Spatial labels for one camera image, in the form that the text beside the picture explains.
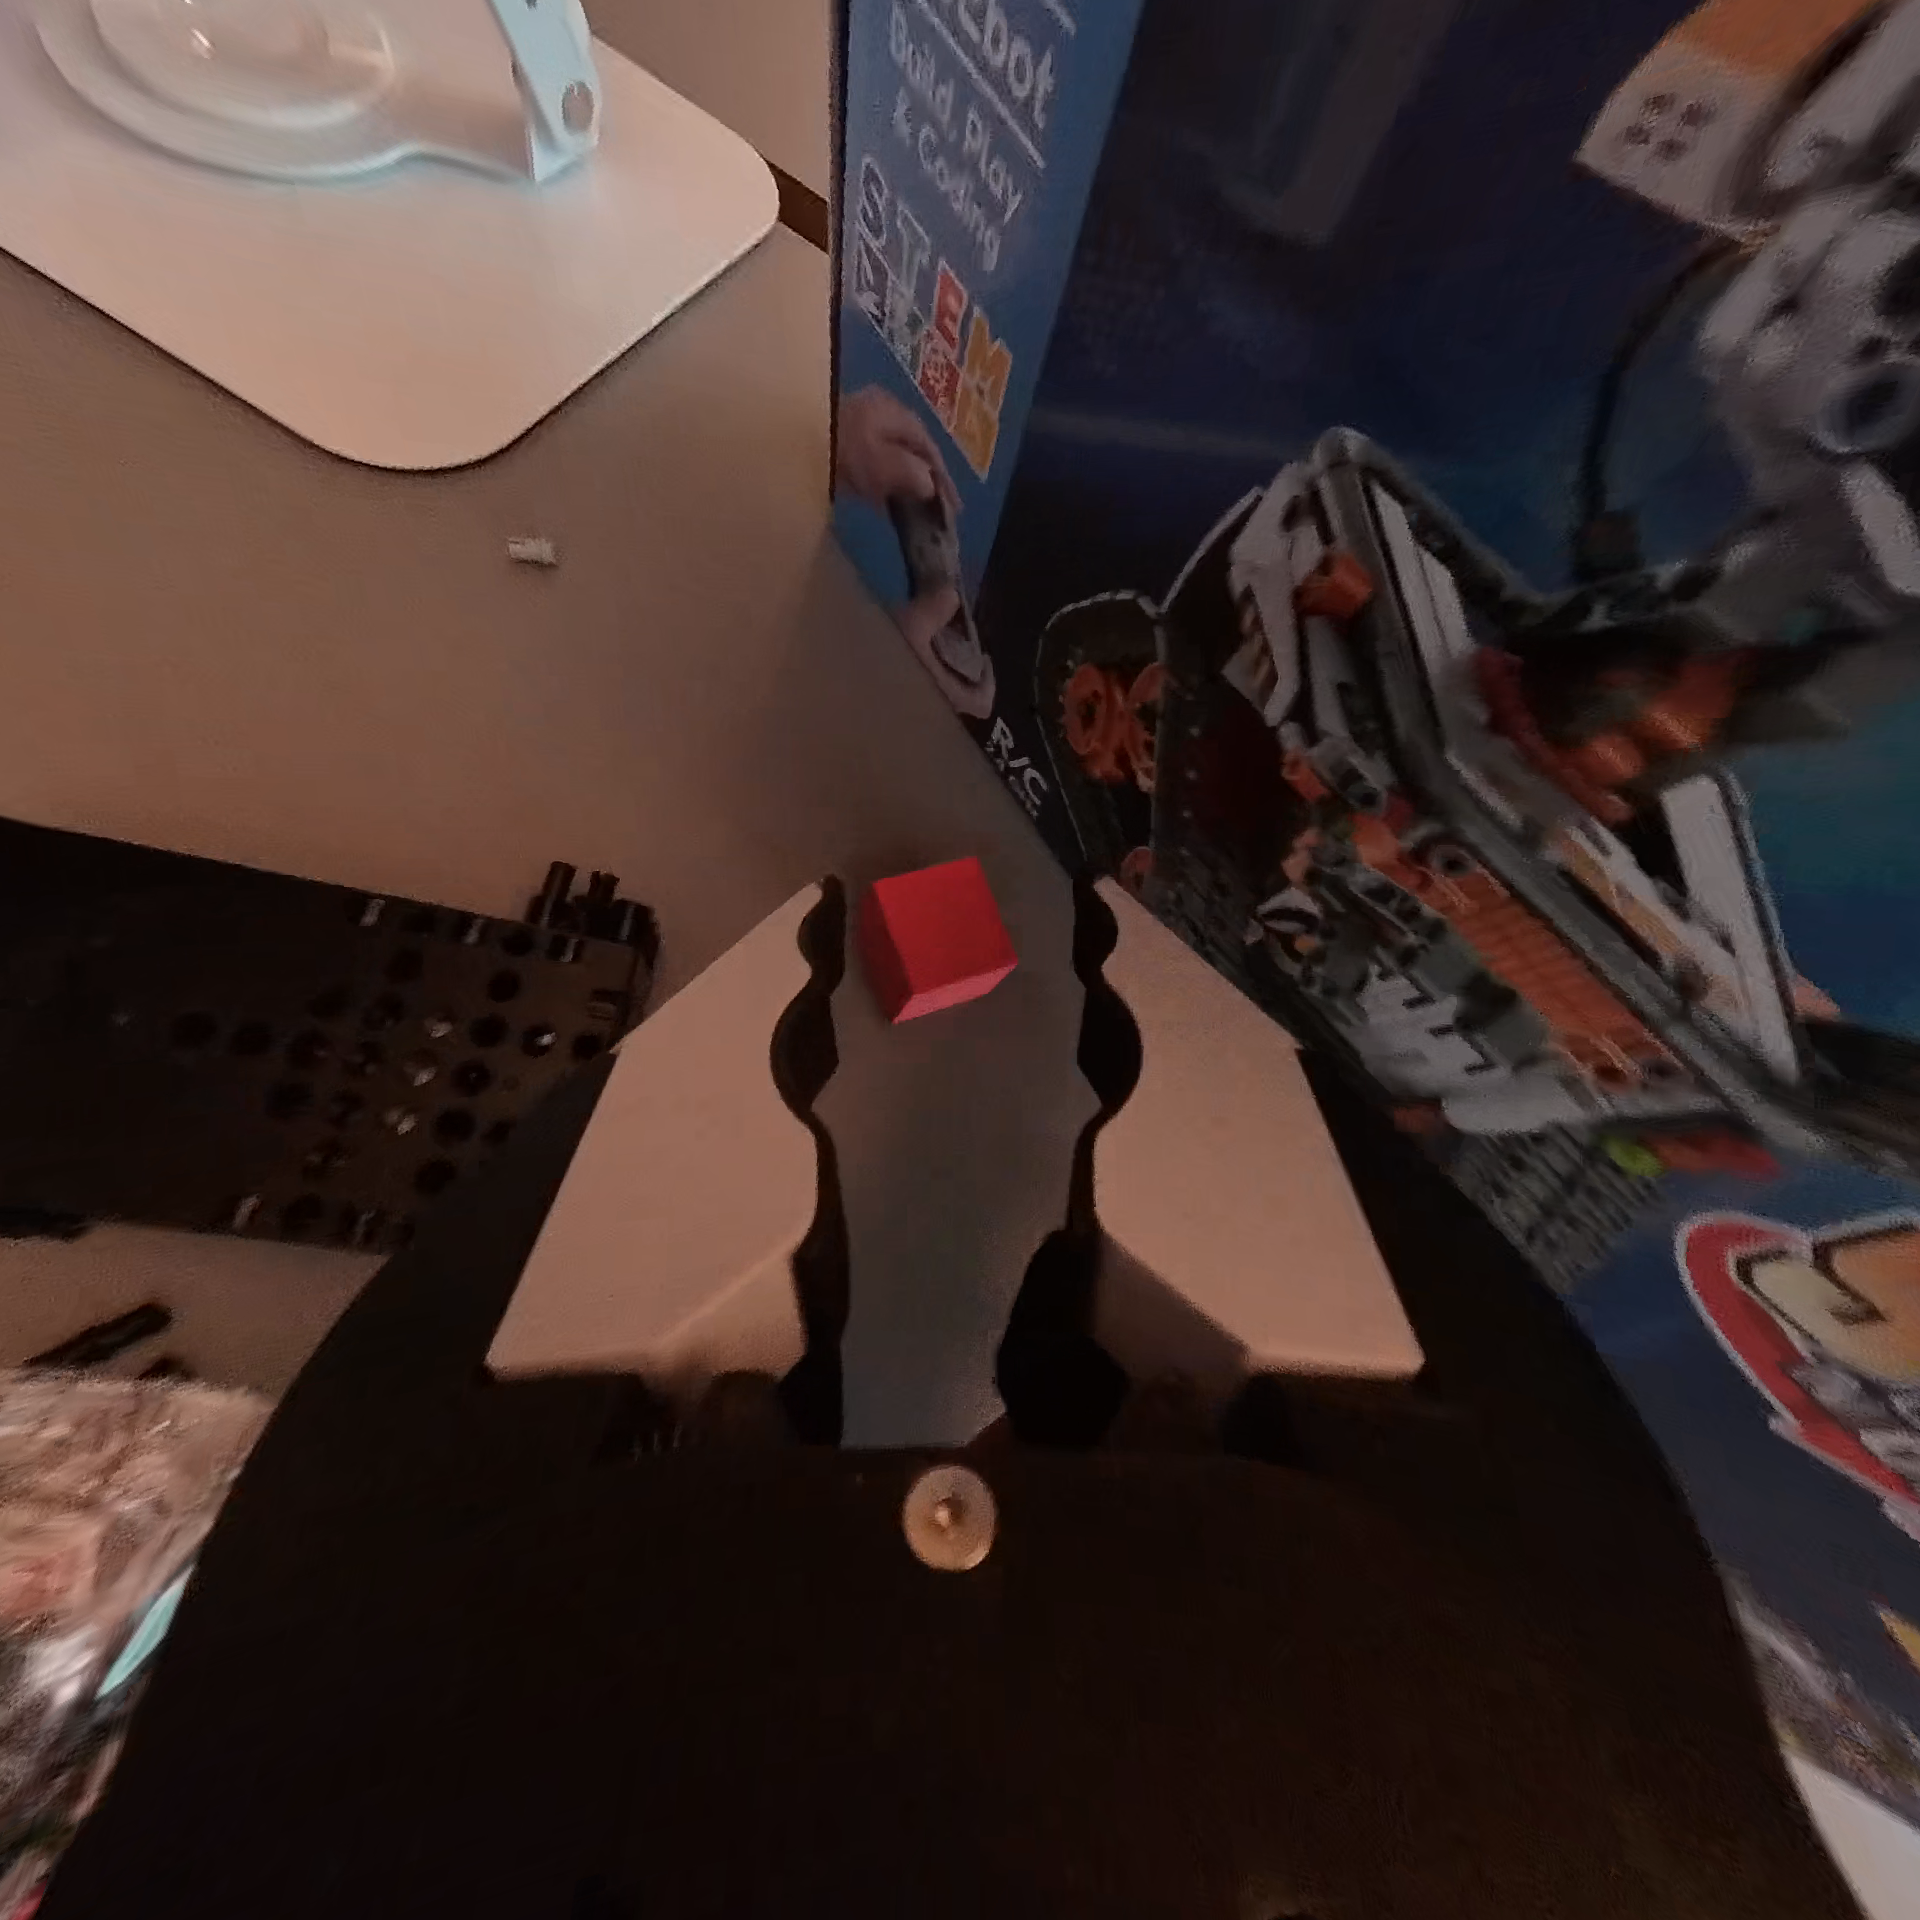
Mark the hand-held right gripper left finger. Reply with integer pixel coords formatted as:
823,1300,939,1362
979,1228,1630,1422
483,874,847,1449

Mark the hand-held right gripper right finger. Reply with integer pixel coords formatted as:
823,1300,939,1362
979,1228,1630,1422
993,872,1427,1449

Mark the red foam cube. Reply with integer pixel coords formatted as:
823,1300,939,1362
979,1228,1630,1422
856,857,1022,1026

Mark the black perforated building plate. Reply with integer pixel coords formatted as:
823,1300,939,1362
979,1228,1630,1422
0,817,662,1255

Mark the small black pin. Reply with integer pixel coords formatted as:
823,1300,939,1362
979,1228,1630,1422
23,1305,173,1367

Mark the clear plastic parts bag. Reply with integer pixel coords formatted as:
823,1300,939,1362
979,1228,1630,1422
0,1371,272,1920

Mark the white booklet stand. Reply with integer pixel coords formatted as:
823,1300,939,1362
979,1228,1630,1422
0,0,783,473

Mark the blue robot kit box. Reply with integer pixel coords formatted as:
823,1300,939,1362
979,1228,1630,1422
830,0,1920,1801

